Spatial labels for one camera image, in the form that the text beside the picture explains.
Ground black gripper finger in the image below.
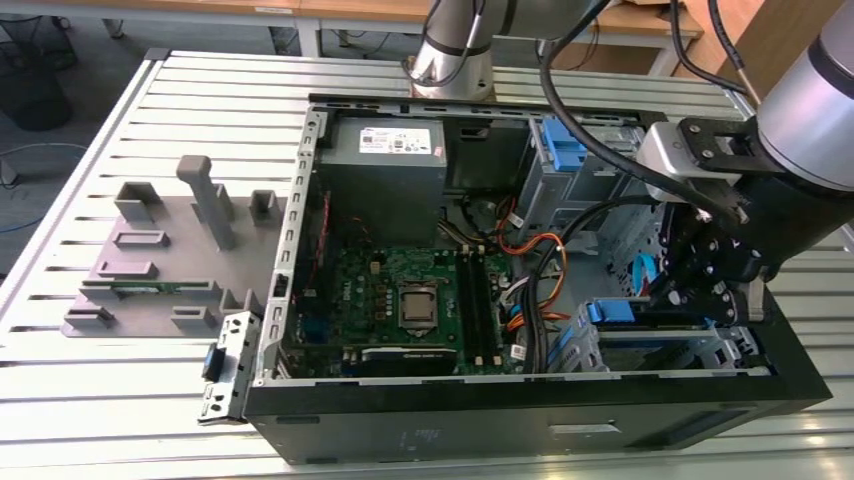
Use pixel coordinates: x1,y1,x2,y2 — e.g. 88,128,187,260
711,278,770,324
650,272,713,327

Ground blue data wire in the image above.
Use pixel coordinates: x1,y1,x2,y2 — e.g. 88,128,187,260
629,251,661,297

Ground hard disk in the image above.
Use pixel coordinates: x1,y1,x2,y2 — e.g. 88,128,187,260
551,297,721,374

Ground silver disk bay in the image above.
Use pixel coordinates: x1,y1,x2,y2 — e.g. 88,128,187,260
552,297,762,374

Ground silver drive cage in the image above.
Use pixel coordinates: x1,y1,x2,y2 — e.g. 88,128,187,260
518,117,673,236

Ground black RAM slot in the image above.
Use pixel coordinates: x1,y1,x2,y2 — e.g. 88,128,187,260
456,248,487,369

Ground blue drive cage latch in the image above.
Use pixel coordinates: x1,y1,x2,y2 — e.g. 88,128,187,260
542,118,590,172

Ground brown wooden cabinet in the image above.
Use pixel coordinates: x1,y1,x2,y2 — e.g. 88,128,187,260
711,0,846,101

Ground silver CPU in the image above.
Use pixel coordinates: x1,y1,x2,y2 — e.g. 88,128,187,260
399,292,436,321

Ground CPU socket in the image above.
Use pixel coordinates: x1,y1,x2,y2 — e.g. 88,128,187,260
392,279,443,340

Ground black PC case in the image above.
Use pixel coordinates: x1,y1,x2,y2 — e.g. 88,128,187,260
240,92,835,464

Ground black graphics card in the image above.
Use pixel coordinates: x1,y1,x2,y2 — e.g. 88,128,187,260
359,346,460,377

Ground green motherboard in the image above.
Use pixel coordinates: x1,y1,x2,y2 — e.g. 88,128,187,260
283,243,532,380

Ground silver power supply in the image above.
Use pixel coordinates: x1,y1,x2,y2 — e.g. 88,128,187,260
311,117,450,247

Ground grey parts rack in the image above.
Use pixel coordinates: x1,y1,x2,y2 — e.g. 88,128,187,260
59,154,295,341

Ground green RAM stick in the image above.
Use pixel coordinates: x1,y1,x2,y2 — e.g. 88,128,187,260
109,281,215,296

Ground black cable bundle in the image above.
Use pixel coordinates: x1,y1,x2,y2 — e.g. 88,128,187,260
519,194,673,375

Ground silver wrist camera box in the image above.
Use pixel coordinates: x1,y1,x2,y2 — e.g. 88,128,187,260
635,122,743,202

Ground orange and red power wires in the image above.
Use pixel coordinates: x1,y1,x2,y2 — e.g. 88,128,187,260
496,197,572,334

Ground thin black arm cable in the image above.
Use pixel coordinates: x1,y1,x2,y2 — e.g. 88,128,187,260
669,0,766,104

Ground red and black twisted wire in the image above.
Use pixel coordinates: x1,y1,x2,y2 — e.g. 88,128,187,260
303,193,334,297

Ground silver hinged case bracket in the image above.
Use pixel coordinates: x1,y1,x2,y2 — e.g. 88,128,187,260
195,309,263,426

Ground blue bracket latch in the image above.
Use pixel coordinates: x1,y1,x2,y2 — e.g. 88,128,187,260
202,342,227,382

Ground blue floor cable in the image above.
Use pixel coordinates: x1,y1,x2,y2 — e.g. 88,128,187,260
0,141,87,237

